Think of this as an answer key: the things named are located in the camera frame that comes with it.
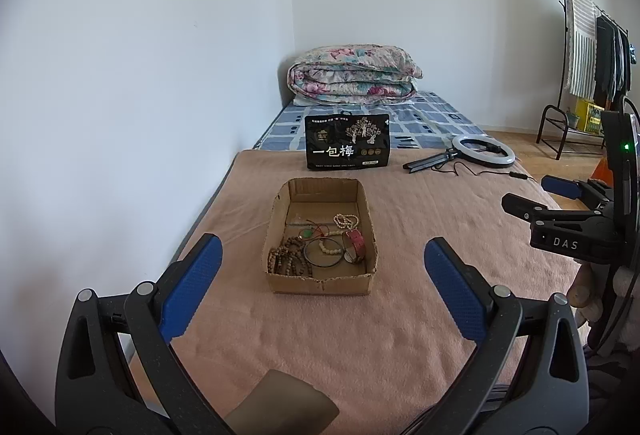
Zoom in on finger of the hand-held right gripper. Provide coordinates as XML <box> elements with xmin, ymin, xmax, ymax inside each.
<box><xmin>501</xmin><ymin>192</ymin><xmax>603</xmax><ymax>227</ymax></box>
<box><xmin>541</xmin><ymin>175</ymin><xmax>616</xmax><ymax>204</ymax></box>

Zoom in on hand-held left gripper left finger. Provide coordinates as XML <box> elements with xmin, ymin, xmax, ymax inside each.
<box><xmin>54</xmin><ymin>232</ymin><xmax>236</xmax><ymax>435</ymax></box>

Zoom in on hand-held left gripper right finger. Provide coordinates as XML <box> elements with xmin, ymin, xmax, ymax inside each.
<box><xmin>424</xmin><ymin>236</ymin><xmax>591</xmax><ymax>435</ymax></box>

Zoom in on brown wooden bead bracelet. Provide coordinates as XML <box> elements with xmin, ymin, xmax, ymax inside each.
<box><xmin>267</xmin><ymin>236</ymin><xmax>315</xmax><ymax>278</ymax></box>

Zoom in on red strap wristwatch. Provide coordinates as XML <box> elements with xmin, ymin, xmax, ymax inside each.
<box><xmin>344</xmin><ymin>229</ymin><xmax>367</xmax><ymax>263</ymax></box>

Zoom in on dark blue cord bracelet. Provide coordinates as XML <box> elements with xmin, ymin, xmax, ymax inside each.
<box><xmin>304</xmin><ymin>239</ymin><xmax>346</xmax><ymax>268</ymax></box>

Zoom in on green pendant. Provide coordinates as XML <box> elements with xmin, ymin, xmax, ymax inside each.
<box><xmin>295</xmin><ymin>217</ymin><xmax>336</xmax><ymax>241</ymax></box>

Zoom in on cardboard box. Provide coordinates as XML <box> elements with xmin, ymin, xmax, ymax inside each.
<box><xmin>261</xmin><ymin>178</ymin><xmax>379</xmax><ymax>297</ymax></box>

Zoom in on white pearl necklace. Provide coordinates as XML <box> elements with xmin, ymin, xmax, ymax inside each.
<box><xmin>319</xmin><ymin>213</ymin><xmax>360</xmax><ymax>256</ymax></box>

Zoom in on person's right hand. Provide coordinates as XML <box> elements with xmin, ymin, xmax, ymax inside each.
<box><xmin>571</xmin><ymin>262</ymin><xmax>640</xmax><ymax>331</ymax></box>

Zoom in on black metal clothes rack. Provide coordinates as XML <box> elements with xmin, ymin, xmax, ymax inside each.
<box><xmin>537</xmin><ymin>0</ymin><xmax>640</xmax><ymax>160</ymax></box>

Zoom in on yellow carton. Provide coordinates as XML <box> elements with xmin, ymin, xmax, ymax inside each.
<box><xmin>575</xmin><ymin>99</ymin><xmax>606</xmax><ymax>133</ymax></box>

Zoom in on pink bed blanket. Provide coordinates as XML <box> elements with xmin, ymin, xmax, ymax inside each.
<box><xmin>127</xmin><ymin>147</ymin><xmax>591</xmax><ymax>435</ymax></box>

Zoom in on black folded tripod stand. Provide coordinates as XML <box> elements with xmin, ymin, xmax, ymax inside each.
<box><xmin>402</xmin><ymin>150</ymin><xmax>458</xmax><ymax>174</ymax></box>

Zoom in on blue checked mattress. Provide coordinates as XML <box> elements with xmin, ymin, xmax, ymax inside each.
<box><xmin>252</xmin><ymin>90</ymin><xmax>486</xmax><ymax>150</ymax></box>

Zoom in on dark hanging clothes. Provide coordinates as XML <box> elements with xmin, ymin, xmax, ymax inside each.
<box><xmin>594</xmin><ymin>15</ymin><xmax>632</xmax><ymax>103</ymax></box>

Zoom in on striped hanging towel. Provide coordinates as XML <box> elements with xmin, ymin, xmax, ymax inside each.
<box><xmin>565</xmin><ymin>0</ymin><xmax>598</xmax><ymax>98</ymax></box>

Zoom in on brown translucent strip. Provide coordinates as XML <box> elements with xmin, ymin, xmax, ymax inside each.
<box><xmin>222</xmin><ymin>369</ymin><xmax>341</xmax><ymax>435</ymax></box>

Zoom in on black snack bag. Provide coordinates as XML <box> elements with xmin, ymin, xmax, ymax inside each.
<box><xmin>304</xmin><ymin>113</ymin><xmax>392</xmax><ymax>170</ymax></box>

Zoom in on folded floral quilt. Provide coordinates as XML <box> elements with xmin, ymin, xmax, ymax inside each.
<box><xmin>287</xmin><ymin>44</ymin><xmax>423</xmax><ymax>106</ymax></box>

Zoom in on black ring light cable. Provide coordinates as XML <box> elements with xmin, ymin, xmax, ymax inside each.
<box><xmin>450</xmin><ymin>162</ymin><xmax>538</xmax><ymax>183</ymax></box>

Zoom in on white ring light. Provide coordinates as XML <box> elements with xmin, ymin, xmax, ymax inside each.
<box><xmin>451</xmin><ymin>134</ymin><xmax>516</xmax><ymax>167</ymax></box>

